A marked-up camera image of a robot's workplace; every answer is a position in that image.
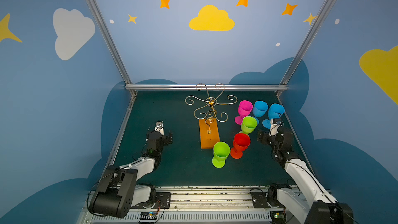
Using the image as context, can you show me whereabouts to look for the green wine glass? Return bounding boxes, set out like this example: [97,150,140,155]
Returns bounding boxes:
[241,116,258,135]
[212,142,231,169]

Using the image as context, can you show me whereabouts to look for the red wine glass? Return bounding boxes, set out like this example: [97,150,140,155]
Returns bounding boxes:
[230,133,251,159]

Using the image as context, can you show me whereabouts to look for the blue wine glass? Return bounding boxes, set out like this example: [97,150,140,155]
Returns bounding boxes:
[262,103,285,129]
[252,101,268,124]

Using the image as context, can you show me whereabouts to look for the pink wine glass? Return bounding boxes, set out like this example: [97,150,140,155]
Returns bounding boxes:
[235,100,253,125]

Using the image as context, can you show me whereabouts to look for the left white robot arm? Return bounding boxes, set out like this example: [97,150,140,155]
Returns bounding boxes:
[87,131,173,218]

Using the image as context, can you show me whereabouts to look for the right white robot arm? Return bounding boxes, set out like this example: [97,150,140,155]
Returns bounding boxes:
[257,127,354,224]

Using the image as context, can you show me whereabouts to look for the orange wooden rack base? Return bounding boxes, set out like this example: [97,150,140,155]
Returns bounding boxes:
[199,118,220,149]

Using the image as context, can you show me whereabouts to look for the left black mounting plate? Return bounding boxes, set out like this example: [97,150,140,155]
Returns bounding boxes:
[143,192,171,209]

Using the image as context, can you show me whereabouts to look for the black mounting plate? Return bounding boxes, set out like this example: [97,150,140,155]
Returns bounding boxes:
[250,191,278,208]
[143,192,171,209]

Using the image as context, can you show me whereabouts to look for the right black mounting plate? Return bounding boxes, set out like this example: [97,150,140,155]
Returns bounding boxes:
[250,191,278,208]

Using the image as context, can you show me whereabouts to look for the left small circuit board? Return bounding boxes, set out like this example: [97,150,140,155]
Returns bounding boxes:
[138,212,158,224]

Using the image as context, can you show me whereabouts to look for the small circuit board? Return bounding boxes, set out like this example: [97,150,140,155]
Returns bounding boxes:
[270,212,286,224]
[138,212,158,224]

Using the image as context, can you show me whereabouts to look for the right small circuit board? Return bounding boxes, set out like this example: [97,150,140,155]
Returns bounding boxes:
[270,212,286,224]

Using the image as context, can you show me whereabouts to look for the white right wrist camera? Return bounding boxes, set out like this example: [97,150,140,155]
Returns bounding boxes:
[269,118,283,136]

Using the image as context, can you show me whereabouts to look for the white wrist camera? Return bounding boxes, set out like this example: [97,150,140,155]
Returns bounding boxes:
[269,118,283,136]
[154,121,164,135]

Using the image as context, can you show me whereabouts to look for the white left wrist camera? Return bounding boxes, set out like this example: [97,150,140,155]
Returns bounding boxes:
[154,121,164,135]

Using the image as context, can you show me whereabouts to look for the gold wire glass rack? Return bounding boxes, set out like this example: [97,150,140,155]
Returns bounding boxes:
[184,83,238,134]

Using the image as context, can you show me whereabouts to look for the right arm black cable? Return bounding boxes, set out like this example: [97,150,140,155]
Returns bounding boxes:
[285,160,361,224]

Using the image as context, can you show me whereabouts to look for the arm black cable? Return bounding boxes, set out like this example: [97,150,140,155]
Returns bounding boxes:
[285,160,361,224]
[86,161,141,217]

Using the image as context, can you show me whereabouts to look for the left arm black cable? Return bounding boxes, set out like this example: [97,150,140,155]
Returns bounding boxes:
[86,161,141,217]

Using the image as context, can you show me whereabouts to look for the horizontal aluminium back rail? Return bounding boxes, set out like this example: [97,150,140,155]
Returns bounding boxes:
[125,84,288,91]

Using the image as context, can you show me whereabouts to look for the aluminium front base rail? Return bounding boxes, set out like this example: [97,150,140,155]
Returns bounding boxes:
[76,186,343,224]

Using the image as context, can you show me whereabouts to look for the left aluminium corner post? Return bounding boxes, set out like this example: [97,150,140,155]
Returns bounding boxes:
[85,0,137,166]

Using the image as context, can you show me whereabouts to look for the aluminium corner post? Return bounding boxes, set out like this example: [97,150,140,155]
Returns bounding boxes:
[85,0,137,166]
[276,0,337,98]

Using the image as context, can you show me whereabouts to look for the right aluminium corner post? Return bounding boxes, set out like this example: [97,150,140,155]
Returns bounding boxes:
[276,0,337,98]

